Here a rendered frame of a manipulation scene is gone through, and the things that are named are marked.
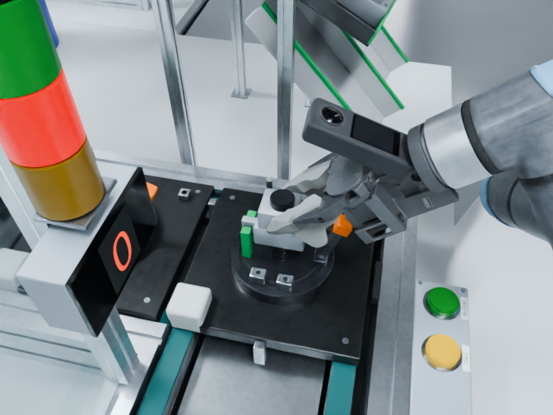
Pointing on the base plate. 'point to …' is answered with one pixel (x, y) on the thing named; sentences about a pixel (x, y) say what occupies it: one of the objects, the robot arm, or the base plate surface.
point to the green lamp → (25, 49)
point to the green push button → (443, 301)
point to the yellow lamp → (63, 185)
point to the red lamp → (41, 126)
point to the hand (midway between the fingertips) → (276, 207)
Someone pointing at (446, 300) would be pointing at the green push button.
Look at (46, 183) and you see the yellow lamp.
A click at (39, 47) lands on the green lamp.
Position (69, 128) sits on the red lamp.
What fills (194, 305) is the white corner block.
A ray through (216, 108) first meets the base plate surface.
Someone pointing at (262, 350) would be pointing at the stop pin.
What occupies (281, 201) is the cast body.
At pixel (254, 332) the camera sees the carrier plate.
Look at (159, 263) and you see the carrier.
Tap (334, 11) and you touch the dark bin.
